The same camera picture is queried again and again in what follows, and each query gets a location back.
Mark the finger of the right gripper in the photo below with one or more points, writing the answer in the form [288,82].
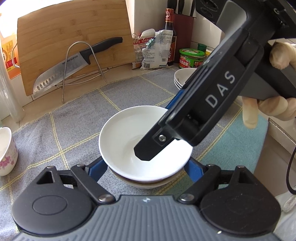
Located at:
[175,99]
[154,141]

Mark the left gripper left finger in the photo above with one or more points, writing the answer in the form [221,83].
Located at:
[87,176]

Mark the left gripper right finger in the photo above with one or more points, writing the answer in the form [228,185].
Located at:
[204,179]

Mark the white floral bowl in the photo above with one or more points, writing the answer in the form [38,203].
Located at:
[123,131]
[9,152]

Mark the small white plate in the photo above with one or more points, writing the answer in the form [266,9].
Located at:
[148,185]

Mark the stack of white plates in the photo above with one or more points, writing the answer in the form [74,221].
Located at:
[182,75]

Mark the gloved right hand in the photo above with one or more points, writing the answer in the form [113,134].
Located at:
[282,55]

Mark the green lid red tub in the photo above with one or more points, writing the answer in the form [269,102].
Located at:
[191,58]

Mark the teal happy doormat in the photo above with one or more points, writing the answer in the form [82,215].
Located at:
[230,143]

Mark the crumpled white food bag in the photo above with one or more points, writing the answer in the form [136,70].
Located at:
[156,52]

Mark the grey checked table mat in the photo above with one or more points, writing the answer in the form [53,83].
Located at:
[69,135]

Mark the red white food packet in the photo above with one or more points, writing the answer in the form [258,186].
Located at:
[139,43]

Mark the red knife block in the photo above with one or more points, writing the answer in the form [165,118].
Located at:
[182,27]

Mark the dark soy sauce bottle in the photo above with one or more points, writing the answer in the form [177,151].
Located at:
[170,34]

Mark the tall plastic wrap roll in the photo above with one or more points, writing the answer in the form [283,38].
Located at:
[8,95]

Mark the bamboo cutting board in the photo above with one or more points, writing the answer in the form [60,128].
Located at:
[44,36]

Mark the orange oil bottle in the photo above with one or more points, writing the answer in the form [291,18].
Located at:
[10,55]

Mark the metal wire rack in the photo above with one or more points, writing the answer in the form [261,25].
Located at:
[74,64]

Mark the kitchen knife black handle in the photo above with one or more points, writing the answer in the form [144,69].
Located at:
[54,75]

